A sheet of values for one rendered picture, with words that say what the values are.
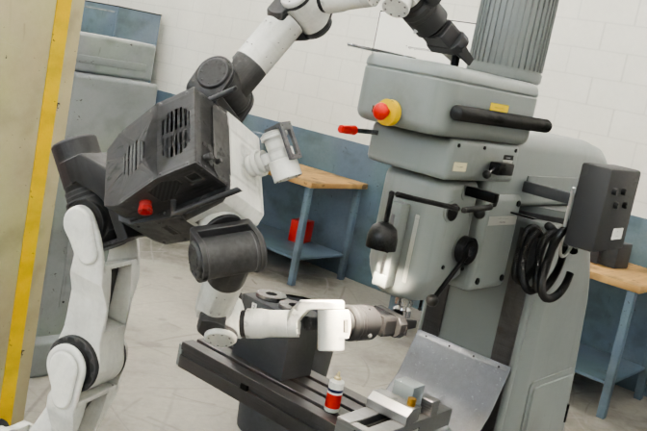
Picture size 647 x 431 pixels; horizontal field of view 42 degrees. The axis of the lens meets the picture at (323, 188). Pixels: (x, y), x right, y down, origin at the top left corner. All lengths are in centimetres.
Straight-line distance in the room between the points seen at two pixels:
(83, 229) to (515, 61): 115
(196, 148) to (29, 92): 164
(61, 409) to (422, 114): 111
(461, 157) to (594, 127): 453
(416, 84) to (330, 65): 595
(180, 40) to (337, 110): 234
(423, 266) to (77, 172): 85
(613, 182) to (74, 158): 129
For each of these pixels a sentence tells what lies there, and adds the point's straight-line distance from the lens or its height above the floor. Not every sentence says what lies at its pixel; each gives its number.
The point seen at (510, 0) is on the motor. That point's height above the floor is 208.
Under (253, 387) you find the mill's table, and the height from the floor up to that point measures 93.
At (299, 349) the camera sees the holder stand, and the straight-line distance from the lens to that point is 245.
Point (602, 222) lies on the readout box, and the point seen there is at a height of 159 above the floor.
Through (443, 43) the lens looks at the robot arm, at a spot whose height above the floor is 194.
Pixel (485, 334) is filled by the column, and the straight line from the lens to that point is 251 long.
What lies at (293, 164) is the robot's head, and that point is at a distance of 188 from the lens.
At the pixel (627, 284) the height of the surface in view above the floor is 87.
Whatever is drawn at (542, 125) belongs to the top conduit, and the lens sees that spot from 222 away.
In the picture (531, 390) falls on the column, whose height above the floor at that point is 104.
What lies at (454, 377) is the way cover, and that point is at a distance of 253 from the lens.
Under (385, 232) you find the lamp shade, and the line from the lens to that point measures 194.
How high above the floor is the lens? 184
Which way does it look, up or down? 8 degrees down
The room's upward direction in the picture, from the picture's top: 11 degrees clockwise
